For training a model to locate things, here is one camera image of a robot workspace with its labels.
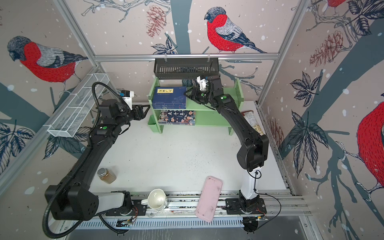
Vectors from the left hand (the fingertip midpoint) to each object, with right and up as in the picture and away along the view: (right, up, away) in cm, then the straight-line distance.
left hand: (144, 105), depth 74 cm
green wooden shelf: (+32, -5, +21) cm, 39 cm away
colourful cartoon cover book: (+15, -7, +18) cm, 25 cm away
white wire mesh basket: (-37, 0, +3) cm, 37 cm away
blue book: (+12, +4, +7) cm, 14 cm away
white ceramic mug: (+7, -48, 0) cm, 49 cm away
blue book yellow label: (+12, 0, +5) cm, 13 cm away
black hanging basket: (+18, +29, +32) cm, 47 cm away
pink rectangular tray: (+33, -48, 0) cm, 58 cm away
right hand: (+20, +5, +4) cm, 22 cm away
